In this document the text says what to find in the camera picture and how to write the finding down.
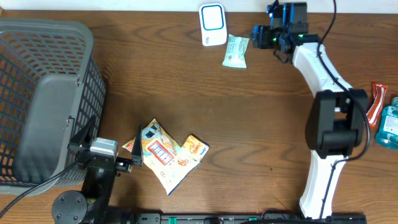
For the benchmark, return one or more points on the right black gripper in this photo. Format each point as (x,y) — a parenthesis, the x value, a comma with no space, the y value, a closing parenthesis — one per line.
(257,37)

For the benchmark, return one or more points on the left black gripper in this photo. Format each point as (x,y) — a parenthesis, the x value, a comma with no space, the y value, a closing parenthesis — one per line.
(121,163)

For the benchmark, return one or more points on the large yellow snack bag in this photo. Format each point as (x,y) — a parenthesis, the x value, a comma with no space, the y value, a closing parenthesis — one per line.
(165,157)

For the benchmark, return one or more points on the light teal snack packet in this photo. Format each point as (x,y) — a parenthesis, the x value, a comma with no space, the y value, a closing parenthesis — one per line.
(235,52)

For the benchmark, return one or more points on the small orange snack packet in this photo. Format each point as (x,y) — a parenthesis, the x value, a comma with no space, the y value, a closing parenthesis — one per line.
(195,148)

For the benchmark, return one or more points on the red orange snack bar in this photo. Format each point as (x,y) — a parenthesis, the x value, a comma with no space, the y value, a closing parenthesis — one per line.
(378,92)

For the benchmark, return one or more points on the blue mouthwash bottle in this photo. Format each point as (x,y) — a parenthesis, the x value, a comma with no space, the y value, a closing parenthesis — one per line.
(388,131)

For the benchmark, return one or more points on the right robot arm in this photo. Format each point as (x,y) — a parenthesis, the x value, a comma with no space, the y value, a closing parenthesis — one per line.
(337,122)

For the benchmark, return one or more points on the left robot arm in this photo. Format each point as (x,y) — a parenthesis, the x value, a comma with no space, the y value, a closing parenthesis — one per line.
(91,203)

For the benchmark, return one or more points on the white barcode scanner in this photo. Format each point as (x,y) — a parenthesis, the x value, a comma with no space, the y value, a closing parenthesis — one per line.
(213,24)

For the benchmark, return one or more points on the grey plastic shopping basket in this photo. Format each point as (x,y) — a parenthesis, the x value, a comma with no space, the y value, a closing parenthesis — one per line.
(50,88)

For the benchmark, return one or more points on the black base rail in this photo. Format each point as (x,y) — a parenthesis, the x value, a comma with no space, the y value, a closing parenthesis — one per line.
(269,217)

